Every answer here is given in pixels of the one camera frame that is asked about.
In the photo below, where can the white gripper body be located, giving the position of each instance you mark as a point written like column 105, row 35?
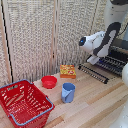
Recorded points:
column 93, row 60

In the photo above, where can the red yellow snack box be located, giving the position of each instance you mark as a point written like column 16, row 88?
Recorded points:
column 68, row 71

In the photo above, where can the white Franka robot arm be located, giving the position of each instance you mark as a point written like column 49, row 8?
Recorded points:
column 103, row 40

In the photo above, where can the black toaster oven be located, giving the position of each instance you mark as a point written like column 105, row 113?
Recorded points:
column 116, row 56

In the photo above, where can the blue plastic cup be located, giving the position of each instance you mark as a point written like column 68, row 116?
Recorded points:
column 67, row 92

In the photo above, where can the red bowl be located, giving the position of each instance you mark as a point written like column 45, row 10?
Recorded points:
column 49, row 81

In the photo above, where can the red plastic shopping basket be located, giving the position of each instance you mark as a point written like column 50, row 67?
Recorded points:
column 23, row 103

